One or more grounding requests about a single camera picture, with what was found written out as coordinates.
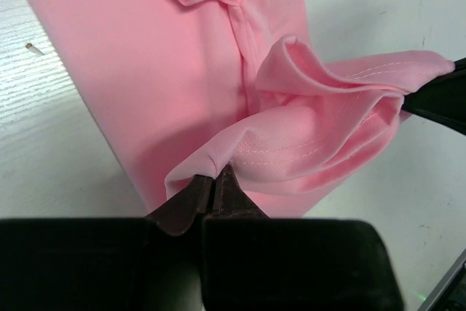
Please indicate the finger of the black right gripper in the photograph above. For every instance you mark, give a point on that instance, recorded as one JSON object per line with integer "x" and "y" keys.
{"x": 442, "y": 100}

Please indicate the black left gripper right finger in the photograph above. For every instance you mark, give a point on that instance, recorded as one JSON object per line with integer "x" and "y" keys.
{"x": 253, "y": 262}

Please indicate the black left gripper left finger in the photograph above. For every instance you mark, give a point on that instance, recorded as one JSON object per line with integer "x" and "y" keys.
{"x": 129, "y": 263}

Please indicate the pink t-shirt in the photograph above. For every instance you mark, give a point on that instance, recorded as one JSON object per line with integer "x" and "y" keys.
{"x": 186, "y": 87}

